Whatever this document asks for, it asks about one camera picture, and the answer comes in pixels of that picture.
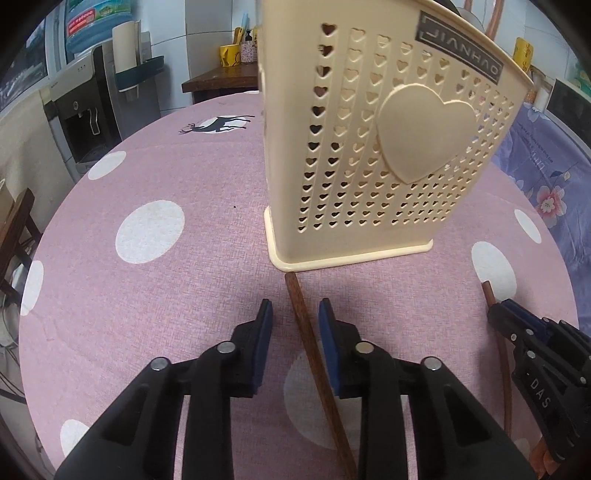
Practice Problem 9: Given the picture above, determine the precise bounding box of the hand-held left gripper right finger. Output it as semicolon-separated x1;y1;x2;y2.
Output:
318;298;536;480

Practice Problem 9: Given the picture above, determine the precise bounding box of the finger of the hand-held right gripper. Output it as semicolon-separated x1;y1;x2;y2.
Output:
487;302;541;361
503;299;591;370

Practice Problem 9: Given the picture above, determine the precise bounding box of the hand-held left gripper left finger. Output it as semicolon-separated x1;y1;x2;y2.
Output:
54;299;274;480

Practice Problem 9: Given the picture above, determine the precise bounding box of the brown wooden chopstick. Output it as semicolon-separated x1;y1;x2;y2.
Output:
482;0;506;41
285;272;358;480
480;281;514;437

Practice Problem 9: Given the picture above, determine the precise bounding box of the cream heart-pattern utensil holder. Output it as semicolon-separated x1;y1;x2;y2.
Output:
257;0;536;273

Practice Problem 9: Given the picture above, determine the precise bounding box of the translucent plastic spoon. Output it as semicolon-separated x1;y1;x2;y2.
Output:
455;4;488;35

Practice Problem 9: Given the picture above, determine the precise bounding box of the pink polka dot tablecloth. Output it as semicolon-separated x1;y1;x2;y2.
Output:
18;88;580;480

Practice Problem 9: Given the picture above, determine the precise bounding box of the blue floral blanket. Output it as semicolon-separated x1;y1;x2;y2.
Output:
490;104;591;333

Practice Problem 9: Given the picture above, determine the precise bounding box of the black box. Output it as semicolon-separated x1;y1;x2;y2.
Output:
546;78;591;139

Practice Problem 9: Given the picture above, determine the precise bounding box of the clear plastic jar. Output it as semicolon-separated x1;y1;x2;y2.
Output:
524;67;555;110

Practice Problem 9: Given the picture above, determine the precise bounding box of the yellow packet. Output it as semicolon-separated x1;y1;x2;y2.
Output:
512;37;532;72

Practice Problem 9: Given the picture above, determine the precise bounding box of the dark wooden table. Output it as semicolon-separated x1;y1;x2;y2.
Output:
181;62;262;104

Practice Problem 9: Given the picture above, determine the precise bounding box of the wooden chair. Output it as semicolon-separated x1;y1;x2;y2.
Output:
0;187;44;308

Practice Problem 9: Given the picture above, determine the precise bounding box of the water dispenser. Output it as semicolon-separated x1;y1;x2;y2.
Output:
41;44;123;169

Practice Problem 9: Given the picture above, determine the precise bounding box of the yellow mug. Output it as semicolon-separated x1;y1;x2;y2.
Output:
218;44;242;68

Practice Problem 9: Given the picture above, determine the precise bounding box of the floral pump bottle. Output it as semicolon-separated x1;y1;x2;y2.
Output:
240;28;259;64

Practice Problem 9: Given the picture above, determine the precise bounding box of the teal holder with white roll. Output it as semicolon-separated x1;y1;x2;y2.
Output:
112;19;164;100

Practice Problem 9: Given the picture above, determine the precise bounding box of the blue water bottle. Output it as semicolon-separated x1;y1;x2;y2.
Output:
64;0;134;58

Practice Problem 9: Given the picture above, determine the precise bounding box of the window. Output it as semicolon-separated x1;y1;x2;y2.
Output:
0;18;51;112

